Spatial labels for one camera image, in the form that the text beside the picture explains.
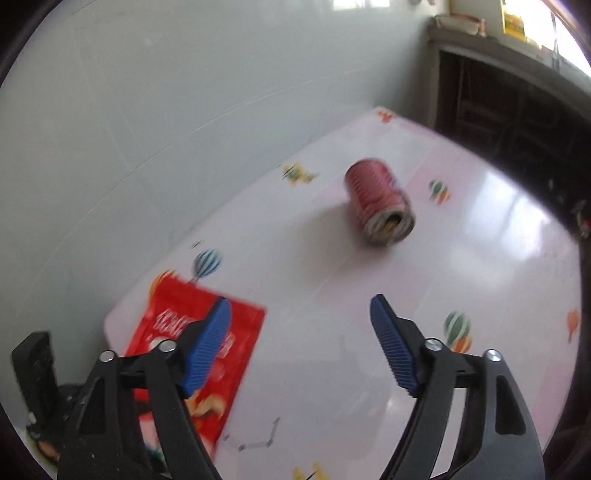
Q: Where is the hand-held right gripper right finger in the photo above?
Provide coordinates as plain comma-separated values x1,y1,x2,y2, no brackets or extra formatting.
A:
369,294,546,480

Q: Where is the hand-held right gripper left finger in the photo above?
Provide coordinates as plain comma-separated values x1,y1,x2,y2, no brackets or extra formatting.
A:
58,296,232,480

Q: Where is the red snack bag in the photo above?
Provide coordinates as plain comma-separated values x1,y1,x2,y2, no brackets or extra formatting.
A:
124,275,267,464

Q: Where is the red drink can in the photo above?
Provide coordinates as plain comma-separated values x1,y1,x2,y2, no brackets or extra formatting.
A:
344,158,416,246

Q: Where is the concrete kitchen counter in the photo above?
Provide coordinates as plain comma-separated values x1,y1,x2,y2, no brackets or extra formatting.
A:
427,16,591,153

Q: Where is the white bowl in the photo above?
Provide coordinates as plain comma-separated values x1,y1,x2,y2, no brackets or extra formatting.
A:
434,14,481,35

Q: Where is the metal faucet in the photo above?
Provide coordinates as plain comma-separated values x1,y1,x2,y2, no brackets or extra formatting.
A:
549,11,563,71

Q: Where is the yellow box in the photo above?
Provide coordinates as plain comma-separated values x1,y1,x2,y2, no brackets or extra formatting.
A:
502,0,529,38

